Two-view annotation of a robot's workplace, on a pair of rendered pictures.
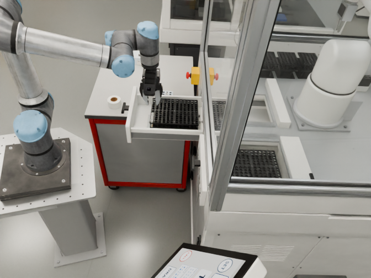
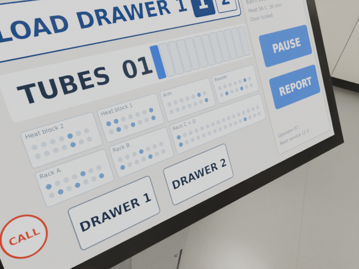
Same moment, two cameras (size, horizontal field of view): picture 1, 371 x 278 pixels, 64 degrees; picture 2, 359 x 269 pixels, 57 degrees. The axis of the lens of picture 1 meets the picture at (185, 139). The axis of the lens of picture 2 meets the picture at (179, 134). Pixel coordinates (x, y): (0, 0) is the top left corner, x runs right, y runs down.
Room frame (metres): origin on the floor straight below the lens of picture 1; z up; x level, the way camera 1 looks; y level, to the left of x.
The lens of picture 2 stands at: (0.45, 0.13, 1.31)
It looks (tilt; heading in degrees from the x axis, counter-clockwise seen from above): 43 degrees down; 193
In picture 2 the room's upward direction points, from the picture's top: 8 degrees clockwise
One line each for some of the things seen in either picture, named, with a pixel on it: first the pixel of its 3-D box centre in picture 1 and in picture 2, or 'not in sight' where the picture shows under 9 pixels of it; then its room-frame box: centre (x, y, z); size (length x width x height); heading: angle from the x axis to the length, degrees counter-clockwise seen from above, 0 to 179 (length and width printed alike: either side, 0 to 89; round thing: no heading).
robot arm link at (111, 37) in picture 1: (121, 43); not in sight; (0.99, 0.26, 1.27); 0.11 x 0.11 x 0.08; 14
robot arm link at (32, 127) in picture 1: (33, 130); not in sight; (0.80, 0.60, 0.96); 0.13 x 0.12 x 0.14; 14
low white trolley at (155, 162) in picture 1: (147, 127); not in sight; (1.46, 0.27, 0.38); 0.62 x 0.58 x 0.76; 3
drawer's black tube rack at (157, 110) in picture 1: (174, 116); not in sight; (1.06, 0.06, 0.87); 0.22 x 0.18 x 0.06; 93
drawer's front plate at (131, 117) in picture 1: (132, 113); not in sight; (1.05, 0.26, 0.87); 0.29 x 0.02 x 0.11; 3
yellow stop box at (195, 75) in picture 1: (194, 75); not in sight; (1.40, -0.02, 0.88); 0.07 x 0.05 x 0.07; 3
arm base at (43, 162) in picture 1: (41, 150); not in sight; (0.80, 0.61, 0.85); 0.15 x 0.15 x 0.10
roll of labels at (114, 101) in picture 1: (114, 102); not in sight; (1.23, 0.40, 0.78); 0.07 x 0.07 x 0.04
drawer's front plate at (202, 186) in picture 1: (201, 168); not in sight; (0.75, -0.08, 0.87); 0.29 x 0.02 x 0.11; 3
